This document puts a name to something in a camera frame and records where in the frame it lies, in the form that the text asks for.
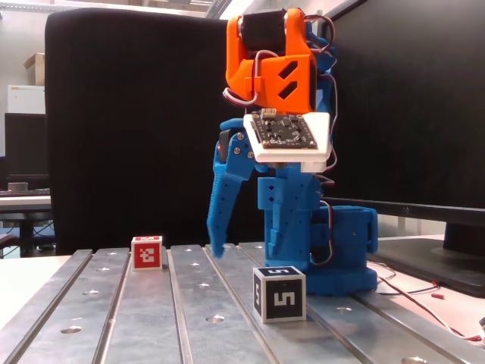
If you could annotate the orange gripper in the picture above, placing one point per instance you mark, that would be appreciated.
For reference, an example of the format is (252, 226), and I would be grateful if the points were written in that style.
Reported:
(232, 145)

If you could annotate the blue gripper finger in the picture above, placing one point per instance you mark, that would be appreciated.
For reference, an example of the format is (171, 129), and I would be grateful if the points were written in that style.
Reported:
(223, 204)
(280, 227)

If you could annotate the black cube with white marker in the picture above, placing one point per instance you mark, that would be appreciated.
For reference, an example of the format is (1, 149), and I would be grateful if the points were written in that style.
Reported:
(282, 297)

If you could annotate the blue 3D-printed robot arm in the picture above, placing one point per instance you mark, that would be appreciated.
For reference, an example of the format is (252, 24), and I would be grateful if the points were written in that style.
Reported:
(348, 235)

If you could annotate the red cube with white marker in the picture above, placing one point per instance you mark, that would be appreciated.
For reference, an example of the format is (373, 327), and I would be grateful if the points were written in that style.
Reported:
(147, 255)

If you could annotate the large black computer monitor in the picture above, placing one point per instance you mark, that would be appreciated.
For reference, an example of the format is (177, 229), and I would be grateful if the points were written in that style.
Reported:
(398, 76)

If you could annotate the black office chair backrest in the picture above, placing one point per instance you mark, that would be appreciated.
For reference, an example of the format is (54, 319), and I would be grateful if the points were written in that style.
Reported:
(113, 113)

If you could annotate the dark keyboard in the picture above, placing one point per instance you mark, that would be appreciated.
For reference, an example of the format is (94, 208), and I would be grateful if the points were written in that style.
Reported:
(26, 192)

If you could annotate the white background desk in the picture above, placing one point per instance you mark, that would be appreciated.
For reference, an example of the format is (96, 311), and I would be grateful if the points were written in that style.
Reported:
(22, 203)

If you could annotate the small black background monitor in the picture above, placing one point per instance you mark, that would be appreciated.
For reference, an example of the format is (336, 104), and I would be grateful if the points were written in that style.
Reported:
(26, 144)

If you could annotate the grey tape roll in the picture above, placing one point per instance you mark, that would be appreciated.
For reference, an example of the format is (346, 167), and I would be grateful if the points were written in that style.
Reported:
(17, 186)

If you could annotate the white cabinet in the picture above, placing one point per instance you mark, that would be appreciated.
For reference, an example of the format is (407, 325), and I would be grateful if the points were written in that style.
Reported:
(26, 99)

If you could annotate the brown cardboard box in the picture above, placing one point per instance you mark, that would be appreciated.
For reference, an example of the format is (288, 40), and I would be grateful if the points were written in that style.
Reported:
(37, 68)

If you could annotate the slotted metal base plate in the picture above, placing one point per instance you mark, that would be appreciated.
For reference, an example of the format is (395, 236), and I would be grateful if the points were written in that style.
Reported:
(151, 322)

